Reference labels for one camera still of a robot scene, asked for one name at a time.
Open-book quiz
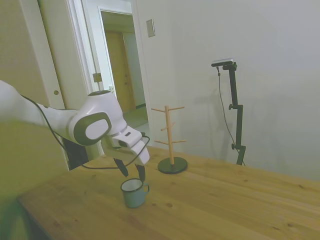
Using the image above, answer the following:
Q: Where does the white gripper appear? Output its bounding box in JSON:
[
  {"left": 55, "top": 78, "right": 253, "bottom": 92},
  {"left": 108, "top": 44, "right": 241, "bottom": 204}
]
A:
[{"left": 109, "top": 124, "right": 151, "bottom": 182}]

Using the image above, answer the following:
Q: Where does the blue enamel mug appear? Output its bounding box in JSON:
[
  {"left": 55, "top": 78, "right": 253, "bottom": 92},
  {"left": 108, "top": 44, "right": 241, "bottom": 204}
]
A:
[{"left": 120, "top": 177, "right": 151, "bottom": 209}]

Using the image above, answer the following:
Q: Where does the wooden mug tree black base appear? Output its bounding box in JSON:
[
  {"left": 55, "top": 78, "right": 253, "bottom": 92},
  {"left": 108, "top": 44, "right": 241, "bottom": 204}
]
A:
[{"left": 150, "top": 105, "right": 189, "bottom": 175}]

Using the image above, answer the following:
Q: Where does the black box on floor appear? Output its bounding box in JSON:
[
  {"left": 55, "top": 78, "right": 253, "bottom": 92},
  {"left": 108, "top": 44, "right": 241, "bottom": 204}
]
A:
[{"left": 61, "top": 136, "right": 90, "bottom": 172}]

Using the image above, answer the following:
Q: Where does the brown wooden hallway door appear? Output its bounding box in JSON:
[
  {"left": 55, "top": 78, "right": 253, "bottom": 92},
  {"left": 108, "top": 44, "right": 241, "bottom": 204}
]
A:
[{"left": 104, "top": 30, "right": 131, "bottom": 114}]

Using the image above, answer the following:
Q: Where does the white door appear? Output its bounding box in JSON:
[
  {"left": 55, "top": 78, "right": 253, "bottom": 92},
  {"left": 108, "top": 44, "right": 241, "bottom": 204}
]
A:
[{"left": 19, "top": 0, "right": 87, "bottom": 113}]

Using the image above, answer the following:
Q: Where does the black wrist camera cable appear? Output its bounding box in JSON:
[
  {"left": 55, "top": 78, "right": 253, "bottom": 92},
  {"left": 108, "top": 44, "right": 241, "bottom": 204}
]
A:
[{"left": 20, "top": 94, "right": 151, "bottom": 170}]

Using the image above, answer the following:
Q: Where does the black camera stand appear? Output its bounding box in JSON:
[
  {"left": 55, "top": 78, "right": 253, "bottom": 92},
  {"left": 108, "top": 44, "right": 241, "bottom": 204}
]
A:
[{"left": 222, "top": 62, "right": 247, "bottom": 166}]

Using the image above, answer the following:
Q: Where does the white door frame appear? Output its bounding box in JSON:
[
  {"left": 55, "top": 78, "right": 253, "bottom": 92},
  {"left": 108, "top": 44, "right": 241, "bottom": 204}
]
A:
[{"left": 66, "top": 0, "right": 154, "bottom": 156}]

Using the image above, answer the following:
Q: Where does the grey exterior camera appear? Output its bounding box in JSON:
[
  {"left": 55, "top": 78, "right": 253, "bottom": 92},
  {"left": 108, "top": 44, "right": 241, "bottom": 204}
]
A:
[{"left": 211, "top": 57, "right": 236, "bottom": 68}]

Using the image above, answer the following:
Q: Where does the grey wall switch plate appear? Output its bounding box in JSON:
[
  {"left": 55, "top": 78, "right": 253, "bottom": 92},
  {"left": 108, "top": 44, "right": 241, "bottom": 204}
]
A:
[{"left": 145, "top": 18, "right": 156, "bottom": 39}]

